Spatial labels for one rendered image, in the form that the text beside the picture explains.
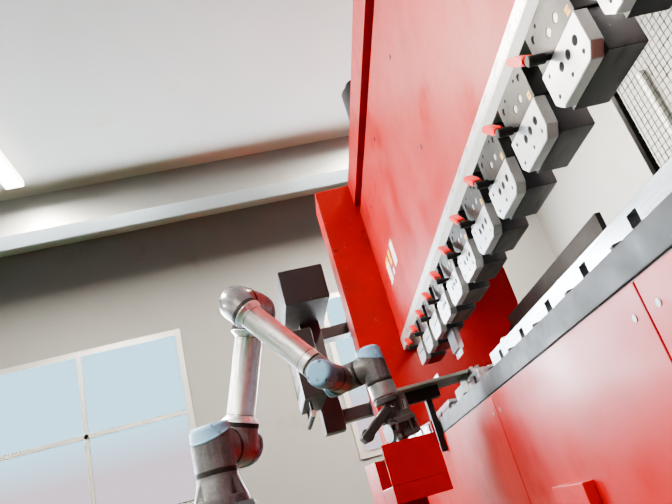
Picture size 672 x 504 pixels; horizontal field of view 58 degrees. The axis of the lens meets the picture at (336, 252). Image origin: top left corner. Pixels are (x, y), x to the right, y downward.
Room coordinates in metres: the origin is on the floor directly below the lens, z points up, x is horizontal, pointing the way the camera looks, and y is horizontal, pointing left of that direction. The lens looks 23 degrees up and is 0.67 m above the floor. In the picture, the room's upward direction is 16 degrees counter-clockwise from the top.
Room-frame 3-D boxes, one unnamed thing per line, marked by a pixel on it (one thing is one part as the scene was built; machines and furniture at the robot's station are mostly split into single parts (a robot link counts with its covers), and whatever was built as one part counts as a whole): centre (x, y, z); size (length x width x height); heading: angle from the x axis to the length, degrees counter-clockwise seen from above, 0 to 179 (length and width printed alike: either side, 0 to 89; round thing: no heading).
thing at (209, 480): (1.76, 0.49, 0.82); 0.15 x 0.15 x 0.10
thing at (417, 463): (1.80, -0.01, 0.75); 0.20 x 0.16 x 0.18; 19
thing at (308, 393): (3.31, 0.34, 1.42); 0.45 x 0.12 x 0.36; 12
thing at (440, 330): (2.20, -0.31, 1.24); 0.15 x 0.09 x 0.17; 6
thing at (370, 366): (1.75, -0.01, 1.03); 0.09 x 0.08 x 0.11; 74
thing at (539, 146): (1.01, -0.44, 1.24); 0.15 x 0.09 x 0.17; 6
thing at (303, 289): (3.37, 0.27, 1.52); 0.51 x 0.25 x 0.85; 12
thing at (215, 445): (1.76, 0.49, 0.94); 0.13 x 0.12 x 0.14; 164
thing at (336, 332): (3.44, 0.09, 1.66); 0.40 x 0.24 x 0.07; 6
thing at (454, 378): (2.16, -0.17, 1.00); 0.26 x 0.18 x 0.01; 96
